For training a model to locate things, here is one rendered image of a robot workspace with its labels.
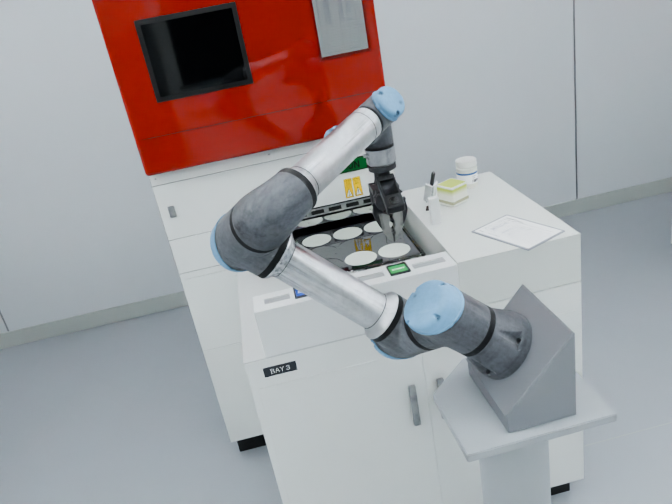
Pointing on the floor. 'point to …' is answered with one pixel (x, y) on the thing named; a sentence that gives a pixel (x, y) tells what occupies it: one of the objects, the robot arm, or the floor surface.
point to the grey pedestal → (591, 415)
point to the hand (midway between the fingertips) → (394, 238)
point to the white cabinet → (383, 422)
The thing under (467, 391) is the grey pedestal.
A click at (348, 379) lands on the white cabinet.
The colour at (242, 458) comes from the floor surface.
